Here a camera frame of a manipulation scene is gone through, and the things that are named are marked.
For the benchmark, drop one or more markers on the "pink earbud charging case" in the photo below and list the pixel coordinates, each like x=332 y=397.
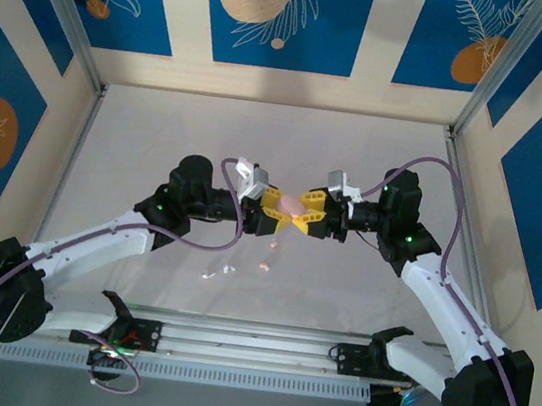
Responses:
x=292 y=207

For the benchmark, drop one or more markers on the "pink earbud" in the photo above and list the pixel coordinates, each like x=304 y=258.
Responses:
x=264 y=266
x=273 y=244

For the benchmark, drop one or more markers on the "white earbud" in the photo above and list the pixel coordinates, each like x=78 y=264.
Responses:
x=208 y=275
x=227 y=268

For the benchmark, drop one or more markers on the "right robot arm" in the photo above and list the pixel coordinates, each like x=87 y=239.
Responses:
x=448 y=309

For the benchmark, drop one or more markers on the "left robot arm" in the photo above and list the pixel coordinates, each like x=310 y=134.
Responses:
x=88 y=248

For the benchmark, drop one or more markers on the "black connector module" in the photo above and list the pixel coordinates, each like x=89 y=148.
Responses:
x=382 y=400
x=102 y=358

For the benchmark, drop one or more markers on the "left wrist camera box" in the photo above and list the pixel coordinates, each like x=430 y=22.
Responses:
x=253 y=180

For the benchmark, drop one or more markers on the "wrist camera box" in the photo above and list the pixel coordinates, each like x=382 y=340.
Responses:
x=253 y=180
x=340 y=185

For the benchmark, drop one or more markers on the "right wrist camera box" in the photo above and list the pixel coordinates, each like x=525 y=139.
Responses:
x=340 y=185

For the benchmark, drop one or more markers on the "aluminium side rail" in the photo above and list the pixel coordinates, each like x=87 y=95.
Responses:
x=83 y=136
x=453 y=148

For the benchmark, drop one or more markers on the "aluminium mounting rail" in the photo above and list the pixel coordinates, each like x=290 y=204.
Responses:
x=251 y=344

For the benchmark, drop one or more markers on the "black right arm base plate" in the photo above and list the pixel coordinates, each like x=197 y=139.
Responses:
x=355 y=358

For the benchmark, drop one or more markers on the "aluminium frame post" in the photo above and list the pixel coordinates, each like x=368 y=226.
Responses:
x=507 y=69
x=71 y=13

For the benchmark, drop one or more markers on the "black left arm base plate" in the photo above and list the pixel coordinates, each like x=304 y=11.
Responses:
x=146 y=334

